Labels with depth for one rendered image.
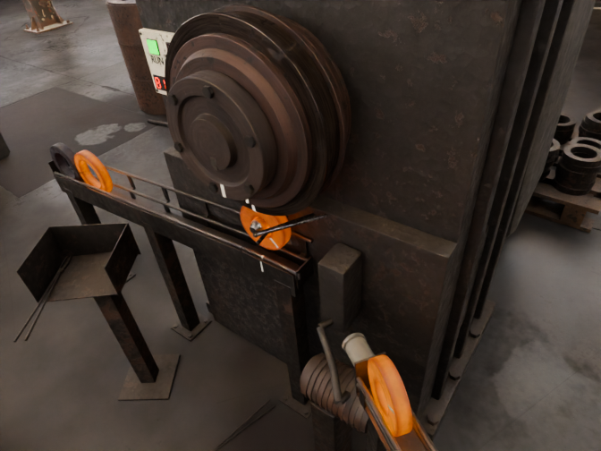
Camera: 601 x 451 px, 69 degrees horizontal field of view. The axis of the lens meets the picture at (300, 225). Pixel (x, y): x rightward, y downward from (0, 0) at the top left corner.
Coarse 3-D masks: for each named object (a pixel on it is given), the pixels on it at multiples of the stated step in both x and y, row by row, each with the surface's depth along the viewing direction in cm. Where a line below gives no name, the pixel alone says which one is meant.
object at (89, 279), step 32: (96, 224) 139; (128, 224) 138; (32, 256) 131; (64, 256) 147; (96, 256) 146; (128, 256) 137; (32, 288) 130; (64, 288) 135; (96, 288) 133; (128, 320) 153; (128, 352) 160; (128, 384) 174; (160, 384) 173
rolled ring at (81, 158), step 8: (80, 152) 165; (88, 152) 164; (80, 160) 167; (88, 160) 163; (96, 160) 163; (80, 168) 172; (88, 168) 174; (96, 168) 163; (104, 168) 164; (88, 176) 175; (104, 176) 165; (96, 184) 175; (104, 184) 166; (112, 184) 169
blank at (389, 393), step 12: (372, 360) 89; (384, 360) 88; (372, 372) 91; (384, 372) 84; (396, 372) 84; (372, 384) 94; (384, 384) 84; (396, 384) 83; (384, 396) 92; (396, 396) 82; (384, 408) 90; (396, 408) 81; (408, 408) 82; (396, 420) 82; (408, 420) 82; (396, 432) 83; (408, 432) 85
